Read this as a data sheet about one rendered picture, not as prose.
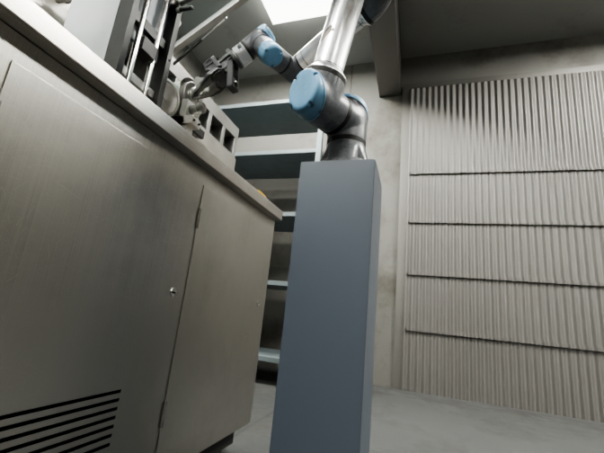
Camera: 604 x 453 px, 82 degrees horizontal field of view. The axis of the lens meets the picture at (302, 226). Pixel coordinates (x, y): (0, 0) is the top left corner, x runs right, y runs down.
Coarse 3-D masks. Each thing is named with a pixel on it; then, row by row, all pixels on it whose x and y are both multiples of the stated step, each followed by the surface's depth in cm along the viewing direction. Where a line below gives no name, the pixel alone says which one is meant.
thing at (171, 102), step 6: (168, 84) 120; (168, 90) 119; (174, 90) 123; (168, 96) 120; (174, 96) 123; (162, 102) 117; (168, 102) 119; (174, 102) 123; (162, 108) 116; (168, 108) 120; (174, 108) 123; (168, 114) 120
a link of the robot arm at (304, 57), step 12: (372, 0) 103; (384, 0) 103; (360, 12) 107; (372, 12) 106; (384, 12) 108; (360, 24) 111; (312, 48) 119; (300, 60) 123; (312, 60) 122; (288, 72) 125
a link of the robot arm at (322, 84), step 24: (336, 0) 93; (360, 0) 94; (336, 24) 92; (336, 48) 91; (312, 72) 88; (336, 72) 90; (312, 96) 87; (336, 96) 91; (312, 120) 93; (336, 120) 94
